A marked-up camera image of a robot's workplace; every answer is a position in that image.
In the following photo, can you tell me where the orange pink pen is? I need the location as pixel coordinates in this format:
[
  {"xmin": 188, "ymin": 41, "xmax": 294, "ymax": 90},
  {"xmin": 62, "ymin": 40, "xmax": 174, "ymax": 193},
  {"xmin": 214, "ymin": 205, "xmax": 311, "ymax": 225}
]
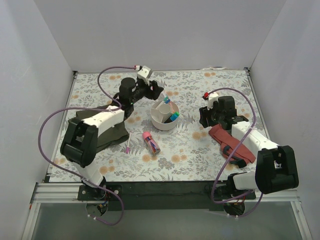
[{"xmin": 169, "ymin": 102, "xmax": 175, "ymax": 114}]

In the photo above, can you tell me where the white round organizer container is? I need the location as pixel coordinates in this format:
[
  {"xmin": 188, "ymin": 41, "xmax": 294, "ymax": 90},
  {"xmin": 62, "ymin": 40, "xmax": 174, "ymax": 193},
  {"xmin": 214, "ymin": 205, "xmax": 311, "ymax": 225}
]
[{"xmin": 150, "ymin": 100, "xmax": 181, "ymax": 131}]

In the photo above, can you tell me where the blue black highlighter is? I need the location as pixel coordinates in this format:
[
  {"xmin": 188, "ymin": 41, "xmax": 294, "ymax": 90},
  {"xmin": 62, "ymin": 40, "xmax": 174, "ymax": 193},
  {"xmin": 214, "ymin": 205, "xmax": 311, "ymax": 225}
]
[{"xmin": 164, "ymin": 114, "xmax": 179, "ymax": 124}]

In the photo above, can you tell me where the pink capped marker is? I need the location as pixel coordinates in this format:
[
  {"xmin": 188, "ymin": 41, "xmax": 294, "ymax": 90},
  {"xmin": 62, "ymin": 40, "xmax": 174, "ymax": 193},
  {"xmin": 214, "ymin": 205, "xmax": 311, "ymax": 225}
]
[{"xmin": 125, "ymin": 132, "xmax": 132, "ymax": 154}]

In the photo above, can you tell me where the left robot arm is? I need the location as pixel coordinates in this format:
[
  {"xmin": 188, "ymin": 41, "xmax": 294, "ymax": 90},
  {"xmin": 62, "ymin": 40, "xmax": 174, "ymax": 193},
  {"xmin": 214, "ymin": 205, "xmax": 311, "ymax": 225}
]
[{"xmin": 60, "ymin": 77, "xmax": 164, "ymax": 200}]

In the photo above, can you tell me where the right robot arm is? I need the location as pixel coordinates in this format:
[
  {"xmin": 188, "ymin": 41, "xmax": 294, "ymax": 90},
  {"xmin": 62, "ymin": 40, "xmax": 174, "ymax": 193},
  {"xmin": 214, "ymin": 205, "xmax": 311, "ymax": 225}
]
[{"xmin": 199, "ymin": 92, "xmax": 299, "ymax": 199}]

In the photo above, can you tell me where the floral table mat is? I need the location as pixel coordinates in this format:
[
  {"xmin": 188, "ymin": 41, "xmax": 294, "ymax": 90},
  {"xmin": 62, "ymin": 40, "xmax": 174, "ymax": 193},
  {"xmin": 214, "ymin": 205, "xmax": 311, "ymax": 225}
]
[{"xmin": 51, "ymin": 69, "xmax": 282, "ymax": 183}]

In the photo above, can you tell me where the red cloth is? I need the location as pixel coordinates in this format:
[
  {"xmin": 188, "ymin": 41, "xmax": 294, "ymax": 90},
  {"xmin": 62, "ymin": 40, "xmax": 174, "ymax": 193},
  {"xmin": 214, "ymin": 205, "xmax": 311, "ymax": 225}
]
[{"xmin": 208, "ymin": 125, "xmax": 256, "ymax": 169}]

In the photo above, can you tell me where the dark green cloth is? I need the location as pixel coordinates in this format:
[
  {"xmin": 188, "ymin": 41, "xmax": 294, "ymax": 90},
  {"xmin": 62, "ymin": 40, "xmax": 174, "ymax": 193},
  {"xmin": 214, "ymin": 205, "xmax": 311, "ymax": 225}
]
[{"xmin": 75, "ymin": 110, "xmax": 130, "ymax": 153}]

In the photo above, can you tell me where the pink lid pencil jar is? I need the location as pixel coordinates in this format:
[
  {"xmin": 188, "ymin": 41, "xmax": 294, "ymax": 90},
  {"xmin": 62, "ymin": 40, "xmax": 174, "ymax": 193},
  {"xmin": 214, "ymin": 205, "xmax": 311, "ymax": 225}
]
[{"xmin": 142, "ymin": 131, "xmax": 161, "ymax": 155}]

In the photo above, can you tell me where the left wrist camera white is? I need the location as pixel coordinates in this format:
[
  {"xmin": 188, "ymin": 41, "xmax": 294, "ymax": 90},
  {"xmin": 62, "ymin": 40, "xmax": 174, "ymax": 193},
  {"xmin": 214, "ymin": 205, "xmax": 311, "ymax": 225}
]
[{"xmin": 135, "ymin": 65, "xmax": 153, "ymax": 86}]

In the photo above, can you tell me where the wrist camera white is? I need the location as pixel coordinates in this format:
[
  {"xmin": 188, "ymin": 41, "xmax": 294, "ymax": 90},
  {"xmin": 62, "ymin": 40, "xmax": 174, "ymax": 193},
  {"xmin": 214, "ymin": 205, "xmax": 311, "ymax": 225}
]
[
  {"xmin": 135, "ymin": 65, "xmax": 153, "ymax": 86},
  {"xmin": 202, "ymin": 92, "xmax": 219, "ymax": 110}
]

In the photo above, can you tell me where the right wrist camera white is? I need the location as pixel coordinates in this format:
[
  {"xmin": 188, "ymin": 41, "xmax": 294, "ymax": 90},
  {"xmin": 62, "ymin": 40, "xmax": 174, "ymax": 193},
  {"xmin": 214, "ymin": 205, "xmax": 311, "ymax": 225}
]
[{"xmin": 202, "ymin": 92, "xmax": 219, "ymax": 110}]

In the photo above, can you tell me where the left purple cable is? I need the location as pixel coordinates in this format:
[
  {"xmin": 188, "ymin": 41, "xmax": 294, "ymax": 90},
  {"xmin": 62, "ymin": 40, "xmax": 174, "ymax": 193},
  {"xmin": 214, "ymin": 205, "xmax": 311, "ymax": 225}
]
[{"xmin": 39, "ymin": 65, "xmax": 125, "ymax": 226}]

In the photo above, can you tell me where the purple cable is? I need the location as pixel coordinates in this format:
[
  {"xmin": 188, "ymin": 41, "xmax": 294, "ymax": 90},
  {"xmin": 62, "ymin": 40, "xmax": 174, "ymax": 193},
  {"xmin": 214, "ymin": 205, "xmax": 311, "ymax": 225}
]
[
  {"xmin": 211, "ymin": 87, "xmax": 264, "ymax": 219},
  {"xmin": 39, "ymin": 65, "xmax": 125, "ymax": 226}
]

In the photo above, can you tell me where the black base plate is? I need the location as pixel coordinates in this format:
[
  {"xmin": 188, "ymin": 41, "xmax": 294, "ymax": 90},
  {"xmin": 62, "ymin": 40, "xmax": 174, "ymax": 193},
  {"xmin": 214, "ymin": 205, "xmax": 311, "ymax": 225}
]
[{"xmin": 77, "ymin": 180, "xmax": 246, "ymax": 211}]

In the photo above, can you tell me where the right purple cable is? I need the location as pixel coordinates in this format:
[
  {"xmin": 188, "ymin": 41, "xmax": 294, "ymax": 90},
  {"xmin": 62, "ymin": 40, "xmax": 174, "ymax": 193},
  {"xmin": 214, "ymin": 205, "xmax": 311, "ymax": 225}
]
[{"xmin": 211, "ymin": 87, "xmax": 264, "ymax": 219}]

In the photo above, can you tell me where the aluminium front rail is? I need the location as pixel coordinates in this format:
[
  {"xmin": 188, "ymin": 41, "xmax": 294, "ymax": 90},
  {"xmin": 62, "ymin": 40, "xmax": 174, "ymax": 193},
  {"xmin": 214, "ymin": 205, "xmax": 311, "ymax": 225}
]
[{"xmin": 22, "ymin": 181, "xmax": 312, "ymax": 240}]

